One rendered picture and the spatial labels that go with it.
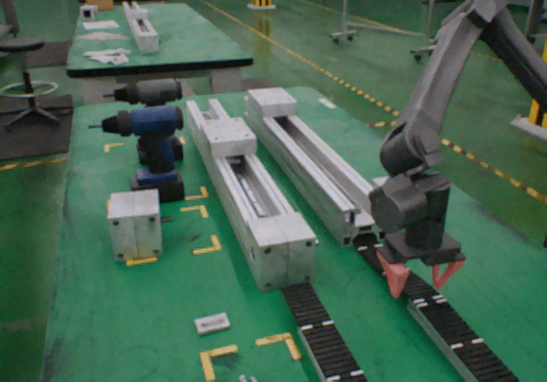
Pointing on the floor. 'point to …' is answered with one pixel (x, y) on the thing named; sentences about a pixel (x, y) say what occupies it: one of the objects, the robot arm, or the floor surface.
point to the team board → (393, 29)
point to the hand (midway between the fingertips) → (415, 287)
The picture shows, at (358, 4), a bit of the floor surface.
